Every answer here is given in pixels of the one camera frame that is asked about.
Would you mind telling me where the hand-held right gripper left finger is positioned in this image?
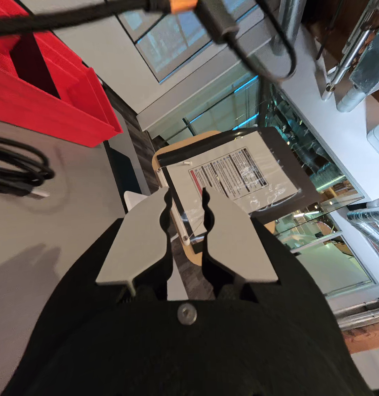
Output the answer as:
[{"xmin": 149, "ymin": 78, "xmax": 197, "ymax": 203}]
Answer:
[{"xmin": 95, "ymin": 186, "xmax": 174, "ymax": 301}]

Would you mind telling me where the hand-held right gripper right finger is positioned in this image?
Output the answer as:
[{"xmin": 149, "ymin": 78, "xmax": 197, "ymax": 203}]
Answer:
[{"xmin": 201, "ymin": 187, "xmax": 283, "ymax": 300}]

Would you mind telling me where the black cable silver plug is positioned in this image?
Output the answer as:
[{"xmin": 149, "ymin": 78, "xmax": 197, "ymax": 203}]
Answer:
[{"xmin": 0, "ymin": 136, "xmax": 56, "ymax": 199}]

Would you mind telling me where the red plastic bin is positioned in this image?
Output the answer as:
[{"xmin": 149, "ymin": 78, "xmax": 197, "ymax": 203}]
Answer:
[{"xmin": 0, "ymin": 0, "xmax": 124, "ymax": 148}]

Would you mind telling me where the thin black hub cord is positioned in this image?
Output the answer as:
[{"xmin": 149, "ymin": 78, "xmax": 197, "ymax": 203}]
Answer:
[{"xmin": 226, "ymin": 0, "xmax": 297, "ymax": 83}]

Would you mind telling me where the silver usb hub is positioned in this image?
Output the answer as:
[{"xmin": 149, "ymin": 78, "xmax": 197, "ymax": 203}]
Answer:
[{"xmin": 194, "ymin": 0, "xmax": 240, "ymax": 44}]

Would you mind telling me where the white stand base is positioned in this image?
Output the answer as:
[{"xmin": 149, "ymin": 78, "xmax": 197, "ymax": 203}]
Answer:
[{"xmin": 124, "ymin": 190, "xmax": 148, "ymax": 215}]

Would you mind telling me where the wooden board with instruction sheet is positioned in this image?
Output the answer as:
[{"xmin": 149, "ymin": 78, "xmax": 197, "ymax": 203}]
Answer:
[{"xmin": 152, "ymin": 126, "xmax": 322, "ymax": 266}]

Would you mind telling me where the dark blue table mat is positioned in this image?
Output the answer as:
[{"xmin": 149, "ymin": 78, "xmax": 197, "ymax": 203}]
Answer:
[{"xmin": 103, "ymin": 141, "xmax": 143, "ymax": 198}]

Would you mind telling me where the silver ceiling pipe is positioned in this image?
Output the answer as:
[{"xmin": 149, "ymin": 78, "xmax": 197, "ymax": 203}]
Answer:
[{"xmin": 322, "ymin": 26, "xmax": 377, "ymax": 101}]

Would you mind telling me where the silver flexible duct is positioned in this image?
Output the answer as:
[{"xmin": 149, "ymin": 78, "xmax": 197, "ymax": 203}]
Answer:
[{"xmin": 346, "ymin": 198, "xmax": 379, "ymax": 259}]

